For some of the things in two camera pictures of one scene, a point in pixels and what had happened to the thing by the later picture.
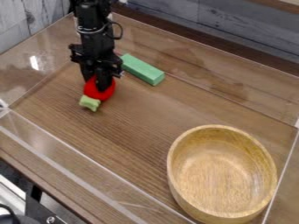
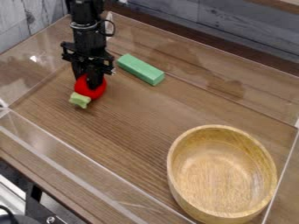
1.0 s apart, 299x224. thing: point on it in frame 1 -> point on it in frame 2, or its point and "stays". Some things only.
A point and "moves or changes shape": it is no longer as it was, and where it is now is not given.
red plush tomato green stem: (93, 96) moves or changes shape
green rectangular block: (141, 69) stays
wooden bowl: (221, 173) stays
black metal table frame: (34, 207) stays
